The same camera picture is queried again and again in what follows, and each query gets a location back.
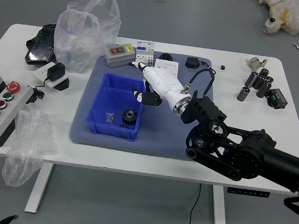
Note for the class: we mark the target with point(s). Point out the blue plastic box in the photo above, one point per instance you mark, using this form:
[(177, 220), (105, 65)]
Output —
[(109, 102)]

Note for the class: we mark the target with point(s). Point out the large clear plastic bag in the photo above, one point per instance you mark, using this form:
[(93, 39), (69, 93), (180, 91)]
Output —
[(77, 41)]

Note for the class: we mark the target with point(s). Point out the white wall socket plate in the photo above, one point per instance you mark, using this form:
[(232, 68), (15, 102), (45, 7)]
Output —
[(40, 73)]

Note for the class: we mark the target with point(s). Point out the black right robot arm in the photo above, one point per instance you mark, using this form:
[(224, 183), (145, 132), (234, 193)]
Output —
[(250, 158)]

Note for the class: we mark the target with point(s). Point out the black module with green terminals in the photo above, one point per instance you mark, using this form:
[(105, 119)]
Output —
[(277, 98)]

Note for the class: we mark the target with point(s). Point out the black power adapter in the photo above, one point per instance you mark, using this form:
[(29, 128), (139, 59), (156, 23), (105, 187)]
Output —
[(56, 71)]

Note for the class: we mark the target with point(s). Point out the white circuit breaker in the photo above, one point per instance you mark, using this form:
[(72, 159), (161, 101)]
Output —
[(144, 53)]

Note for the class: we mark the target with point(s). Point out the grey cylindrical capacitor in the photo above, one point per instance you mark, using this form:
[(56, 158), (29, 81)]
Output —
[(243, 94)]

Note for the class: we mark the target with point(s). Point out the white grey lamp socket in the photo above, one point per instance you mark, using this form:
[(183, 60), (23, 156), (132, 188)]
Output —
[(255, 63)]

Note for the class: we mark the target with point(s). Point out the crumpled clear plastic wrap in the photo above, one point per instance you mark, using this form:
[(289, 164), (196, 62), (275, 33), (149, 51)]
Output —
[(28, 140)]

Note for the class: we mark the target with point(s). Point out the tall brown cylindrical capacitor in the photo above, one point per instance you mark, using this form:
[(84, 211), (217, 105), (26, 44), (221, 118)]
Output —
[(251, 79)]

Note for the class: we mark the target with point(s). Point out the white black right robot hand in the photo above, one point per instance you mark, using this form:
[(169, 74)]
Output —
[(164, 82)]

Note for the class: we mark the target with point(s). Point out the small black cube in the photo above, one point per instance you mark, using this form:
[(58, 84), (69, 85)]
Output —
[(222, 67)]

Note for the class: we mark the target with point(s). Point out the big black gear nut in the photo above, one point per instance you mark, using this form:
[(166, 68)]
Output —
[(129, 117)]

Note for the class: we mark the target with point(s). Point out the black table controller box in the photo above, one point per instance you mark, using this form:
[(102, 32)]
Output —
[(248, 192)]

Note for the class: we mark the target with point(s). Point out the grey two-button switch box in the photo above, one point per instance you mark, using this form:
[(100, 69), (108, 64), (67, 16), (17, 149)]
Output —
[(118, 56)]

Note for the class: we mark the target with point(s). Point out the white table leg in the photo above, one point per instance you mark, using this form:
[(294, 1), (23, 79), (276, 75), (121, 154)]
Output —
[(219, 212), (38, 186)]

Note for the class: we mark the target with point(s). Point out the white paper scrap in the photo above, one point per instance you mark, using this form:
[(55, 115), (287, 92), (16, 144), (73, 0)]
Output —
[(297, 47)]

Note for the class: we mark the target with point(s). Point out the blue-grey padded mat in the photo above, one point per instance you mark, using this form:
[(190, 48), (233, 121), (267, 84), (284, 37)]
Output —
[(158, 138)]

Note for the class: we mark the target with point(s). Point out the black plastic tray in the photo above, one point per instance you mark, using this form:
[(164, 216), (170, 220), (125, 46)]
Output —
[(40, 47)]

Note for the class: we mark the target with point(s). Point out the white wall switch plate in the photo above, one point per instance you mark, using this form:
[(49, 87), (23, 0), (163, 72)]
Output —
[(167, 64)]

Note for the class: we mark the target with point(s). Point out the small clear bag of screws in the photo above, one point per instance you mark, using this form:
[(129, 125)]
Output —
[(110, 117)]

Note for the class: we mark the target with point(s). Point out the grey control box coloured buttons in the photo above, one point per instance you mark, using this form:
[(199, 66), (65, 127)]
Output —
[(2, 113)]

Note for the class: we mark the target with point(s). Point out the black round plastic part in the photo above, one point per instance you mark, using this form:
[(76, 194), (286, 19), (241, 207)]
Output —
[(166, 56)]

